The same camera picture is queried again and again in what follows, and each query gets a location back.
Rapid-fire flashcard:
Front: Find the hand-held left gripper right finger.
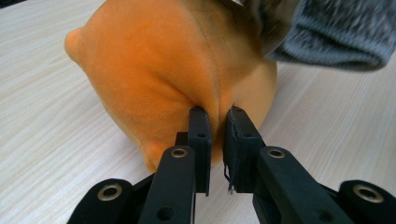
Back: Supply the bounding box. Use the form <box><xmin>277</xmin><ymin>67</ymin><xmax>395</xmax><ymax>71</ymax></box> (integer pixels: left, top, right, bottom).
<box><xmin>222</xmin><ymin>105</ymin><xmax>356</xmax><ymax>224</ymax></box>

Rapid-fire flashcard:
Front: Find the grey knitted hat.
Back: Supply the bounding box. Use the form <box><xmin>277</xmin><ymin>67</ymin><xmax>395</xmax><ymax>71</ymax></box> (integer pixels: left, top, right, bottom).
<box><xmin>218</xmin><ymin>0</ymin><xmax>396</xmax><ymax>72</ymax></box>

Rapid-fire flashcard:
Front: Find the orange plush toy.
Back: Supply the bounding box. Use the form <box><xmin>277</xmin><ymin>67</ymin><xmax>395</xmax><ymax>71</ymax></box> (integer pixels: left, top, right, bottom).
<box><xmin>64</xmin><ymin>0</ymin><xmax>278</xmax><ymax>174</ymax></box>

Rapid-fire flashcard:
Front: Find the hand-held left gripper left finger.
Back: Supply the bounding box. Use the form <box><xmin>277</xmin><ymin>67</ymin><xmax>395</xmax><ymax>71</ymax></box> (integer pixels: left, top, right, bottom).
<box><xmin>138</xmin><ymin>105</ymin><xmax>213</xmax><ymax>224</ymax></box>

